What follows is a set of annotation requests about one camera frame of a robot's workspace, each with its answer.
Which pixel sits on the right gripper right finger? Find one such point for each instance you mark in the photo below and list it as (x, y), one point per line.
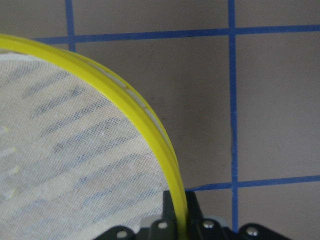
(208, 228)

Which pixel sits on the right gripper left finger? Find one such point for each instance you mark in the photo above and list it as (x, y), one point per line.
(156, 227)

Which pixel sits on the yellow steamer layer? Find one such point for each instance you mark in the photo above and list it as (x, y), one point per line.
(81, 151)

